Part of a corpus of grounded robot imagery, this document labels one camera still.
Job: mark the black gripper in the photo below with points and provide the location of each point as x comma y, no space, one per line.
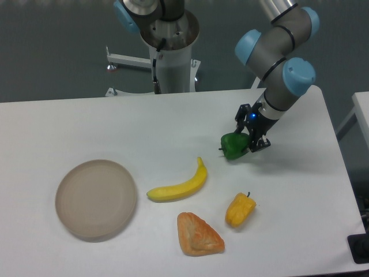
257,124

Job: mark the green toy bell pepper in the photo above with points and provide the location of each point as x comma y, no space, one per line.
234,145

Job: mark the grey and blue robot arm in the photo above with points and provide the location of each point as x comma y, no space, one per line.
266,54

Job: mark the yellow toy bell pepper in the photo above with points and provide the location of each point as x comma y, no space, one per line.
239,209

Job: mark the yellow toy banana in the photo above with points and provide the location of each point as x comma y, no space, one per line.
183,190

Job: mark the toy puff pastry turnover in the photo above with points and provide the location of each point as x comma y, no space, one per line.
196,237

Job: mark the black device at table edge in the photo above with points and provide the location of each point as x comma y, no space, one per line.
358,244

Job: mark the beige round plate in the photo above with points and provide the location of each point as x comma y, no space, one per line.
96,200

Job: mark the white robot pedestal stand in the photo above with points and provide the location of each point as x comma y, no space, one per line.
170,59

